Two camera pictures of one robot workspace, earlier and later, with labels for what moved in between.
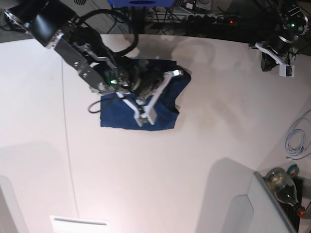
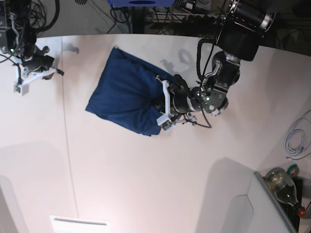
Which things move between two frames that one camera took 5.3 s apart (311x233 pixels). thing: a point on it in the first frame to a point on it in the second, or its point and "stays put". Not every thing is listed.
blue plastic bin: x=142 y=3 stays put
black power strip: x=229 y=20 stays put
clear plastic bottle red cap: x=284 y=190 stays put
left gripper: x=145 y=78 to x=40 y=59
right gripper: x=280 y=41 to x=181 y=103
